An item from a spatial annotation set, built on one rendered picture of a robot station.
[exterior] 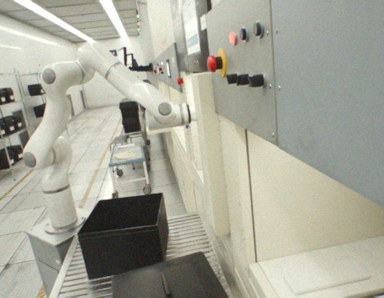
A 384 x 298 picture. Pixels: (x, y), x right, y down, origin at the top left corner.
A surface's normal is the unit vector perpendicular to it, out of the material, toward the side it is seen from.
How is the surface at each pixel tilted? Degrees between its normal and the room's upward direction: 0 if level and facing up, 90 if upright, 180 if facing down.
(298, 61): 90
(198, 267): 0
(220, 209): 90
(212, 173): 90
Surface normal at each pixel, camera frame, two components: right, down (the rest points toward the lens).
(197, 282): -0.12, -0.96
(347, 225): 0.15, 0.25
